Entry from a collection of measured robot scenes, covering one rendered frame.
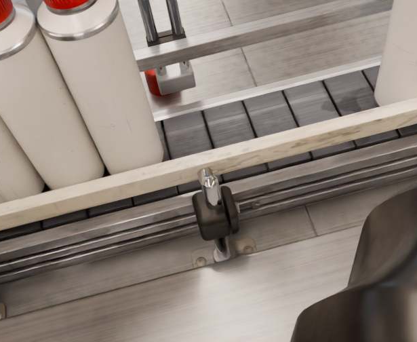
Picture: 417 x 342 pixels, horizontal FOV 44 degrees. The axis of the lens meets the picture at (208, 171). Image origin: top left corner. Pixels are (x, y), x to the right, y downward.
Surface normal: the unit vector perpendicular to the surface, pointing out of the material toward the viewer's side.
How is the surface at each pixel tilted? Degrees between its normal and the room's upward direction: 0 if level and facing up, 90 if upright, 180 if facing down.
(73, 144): 90
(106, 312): 0
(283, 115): 0
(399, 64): 90
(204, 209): 0
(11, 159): 90
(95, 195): 90
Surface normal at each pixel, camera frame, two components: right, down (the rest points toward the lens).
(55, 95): 0.88, 0.33
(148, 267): -0.11, -0.58
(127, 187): 0.22, 0.78
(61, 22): -0.24, 0.11
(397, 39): -0.85, 0.48
